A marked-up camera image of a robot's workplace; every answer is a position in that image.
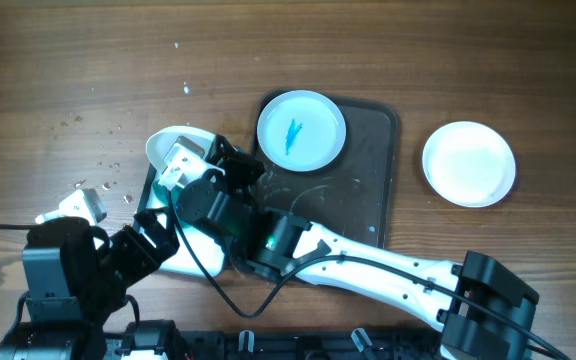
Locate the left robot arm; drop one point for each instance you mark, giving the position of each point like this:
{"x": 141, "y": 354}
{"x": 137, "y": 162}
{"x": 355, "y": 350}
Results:
{"x": 77, "y": 298}

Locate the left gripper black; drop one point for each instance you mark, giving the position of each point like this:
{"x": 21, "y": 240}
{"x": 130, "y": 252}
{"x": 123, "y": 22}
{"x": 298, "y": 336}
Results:
{"x": 144, "y": 255}

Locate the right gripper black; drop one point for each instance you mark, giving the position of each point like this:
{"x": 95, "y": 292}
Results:
{"x": 238, "y": 163}

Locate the white plate blue smear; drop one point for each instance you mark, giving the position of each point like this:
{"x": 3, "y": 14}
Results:
{"x": 161, "y": 143}

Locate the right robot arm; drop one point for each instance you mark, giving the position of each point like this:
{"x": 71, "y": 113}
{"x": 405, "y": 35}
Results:
{"x": 481, "y": 309}

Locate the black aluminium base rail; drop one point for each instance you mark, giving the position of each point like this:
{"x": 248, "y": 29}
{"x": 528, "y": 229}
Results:
{"x": 397, "y": 344}

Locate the brown plastic tray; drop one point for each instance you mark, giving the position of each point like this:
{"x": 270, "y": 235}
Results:
{"x": 351, "y": 195}

